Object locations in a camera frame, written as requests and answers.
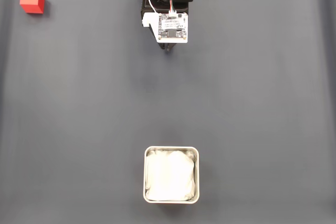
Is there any white square metal box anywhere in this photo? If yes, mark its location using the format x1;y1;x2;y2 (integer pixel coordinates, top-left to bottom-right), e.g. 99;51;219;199
143;145;200;204

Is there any dark table mat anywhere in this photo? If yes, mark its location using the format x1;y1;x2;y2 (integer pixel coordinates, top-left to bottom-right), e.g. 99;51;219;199
0;0;336;224

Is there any white crumpled tissue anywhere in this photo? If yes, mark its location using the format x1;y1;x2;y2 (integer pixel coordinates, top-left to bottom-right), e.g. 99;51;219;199
145;149;196;201

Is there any white camera circuit board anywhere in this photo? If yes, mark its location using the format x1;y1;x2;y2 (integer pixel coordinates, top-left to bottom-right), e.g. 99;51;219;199
141;11;189;44

